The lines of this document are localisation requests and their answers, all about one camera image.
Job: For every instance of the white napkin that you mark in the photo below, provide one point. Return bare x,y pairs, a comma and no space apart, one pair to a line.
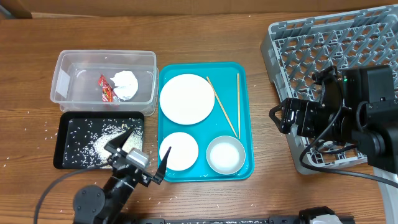
126,85

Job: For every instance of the grey dishwasher rack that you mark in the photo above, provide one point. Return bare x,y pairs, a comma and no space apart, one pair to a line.
294,50

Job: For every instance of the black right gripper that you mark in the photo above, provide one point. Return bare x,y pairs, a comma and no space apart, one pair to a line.
288,106

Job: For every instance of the teal plastic tray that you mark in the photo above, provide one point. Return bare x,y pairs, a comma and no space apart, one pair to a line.
223,78

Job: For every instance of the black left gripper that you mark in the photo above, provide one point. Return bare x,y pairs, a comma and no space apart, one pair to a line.
117,142

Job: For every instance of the black rectangular tray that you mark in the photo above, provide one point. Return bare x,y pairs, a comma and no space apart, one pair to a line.
82,136

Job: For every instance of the large white plate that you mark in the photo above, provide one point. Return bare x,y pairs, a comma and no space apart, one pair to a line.
187,99

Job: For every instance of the red snack wrapper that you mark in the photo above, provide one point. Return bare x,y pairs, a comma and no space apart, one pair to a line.
108,94

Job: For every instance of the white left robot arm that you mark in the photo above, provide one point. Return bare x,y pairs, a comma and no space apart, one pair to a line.
93,204

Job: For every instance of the clear plastic bin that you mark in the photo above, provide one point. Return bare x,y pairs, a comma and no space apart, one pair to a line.
75,84

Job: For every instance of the grey white bowl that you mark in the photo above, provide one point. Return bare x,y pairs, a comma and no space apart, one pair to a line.
226,155

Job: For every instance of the pink bowl with rice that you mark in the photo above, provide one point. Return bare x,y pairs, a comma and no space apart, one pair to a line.
183,153

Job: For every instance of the black rail at bottom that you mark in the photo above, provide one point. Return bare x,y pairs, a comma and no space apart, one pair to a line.
310,215

